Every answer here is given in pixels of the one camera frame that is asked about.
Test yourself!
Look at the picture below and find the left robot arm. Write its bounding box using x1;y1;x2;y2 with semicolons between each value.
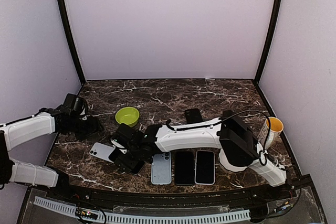
1;93;103;201

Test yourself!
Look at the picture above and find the right black frame post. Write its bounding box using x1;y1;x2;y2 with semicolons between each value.
254;0;281;86

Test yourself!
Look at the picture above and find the white cable duct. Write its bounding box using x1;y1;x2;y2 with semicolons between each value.
33;196;251;223

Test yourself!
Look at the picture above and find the black frame post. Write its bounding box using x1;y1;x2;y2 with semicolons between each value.
254;0;281;86
57;0;86;85

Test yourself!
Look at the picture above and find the patterned white mug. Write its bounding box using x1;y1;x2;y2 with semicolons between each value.
257;117;284;150

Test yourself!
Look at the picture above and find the silver white phone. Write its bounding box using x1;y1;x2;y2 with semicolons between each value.
89;142;115;163

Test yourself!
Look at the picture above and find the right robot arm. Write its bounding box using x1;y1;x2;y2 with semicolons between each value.
108;110;288;200

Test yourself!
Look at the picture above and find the lavender phone case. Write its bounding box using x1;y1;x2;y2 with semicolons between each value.
194;150;216;185

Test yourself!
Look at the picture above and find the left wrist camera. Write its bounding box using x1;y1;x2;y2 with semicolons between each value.
63;93;88;117

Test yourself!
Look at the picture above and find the black front rail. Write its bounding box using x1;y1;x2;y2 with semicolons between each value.
28;175;313;210

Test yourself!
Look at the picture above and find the dark purple edged phone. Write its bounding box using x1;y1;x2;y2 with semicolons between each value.
131;161;145;175

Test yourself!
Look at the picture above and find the white scalloped dish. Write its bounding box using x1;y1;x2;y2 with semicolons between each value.
218;152;247;173

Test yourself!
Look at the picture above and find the left black frame post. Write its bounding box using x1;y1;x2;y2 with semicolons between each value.
57;0;86;85

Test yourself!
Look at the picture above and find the black magsafe phone case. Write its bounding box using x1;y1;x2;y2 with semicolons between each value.
184;108;203;124

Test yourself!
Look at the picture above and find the green bowl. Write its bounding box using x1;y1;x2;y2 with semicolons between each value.
115;106;140;127

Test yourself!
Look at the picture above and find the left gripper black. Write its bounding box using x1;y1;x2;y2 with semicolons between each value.
65;115;103;142

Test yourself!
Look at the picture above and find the light blue phone case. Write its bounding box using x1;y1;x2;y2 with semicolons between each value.
151;152;172;185

